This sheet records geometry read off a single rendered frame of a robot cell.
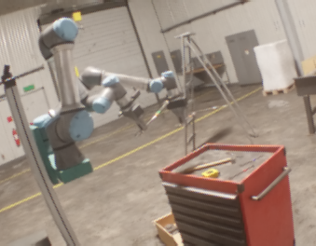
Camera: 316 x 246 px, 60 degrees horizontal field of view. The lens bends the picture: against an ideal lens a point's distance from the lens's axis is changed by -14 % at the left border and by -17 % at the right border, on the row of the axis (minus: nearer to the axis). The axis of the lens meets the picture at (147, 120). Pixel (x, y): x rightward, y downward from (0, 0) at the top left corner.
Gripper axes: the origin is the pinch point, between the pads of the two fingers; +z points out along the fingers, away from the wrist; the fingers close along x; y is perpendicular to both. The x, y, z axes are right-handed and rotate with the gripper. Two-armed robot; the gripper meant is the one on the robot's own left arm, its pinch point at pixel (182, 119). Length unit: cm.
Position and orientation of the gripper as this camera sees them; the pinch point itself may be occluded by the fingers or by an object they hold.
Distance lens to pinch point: 203.1
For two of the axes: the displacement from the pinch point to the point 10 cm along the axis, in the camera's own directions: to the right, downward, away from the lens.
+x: -7.9, 1.5, 5.9
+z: 3.0, 9.4, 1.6
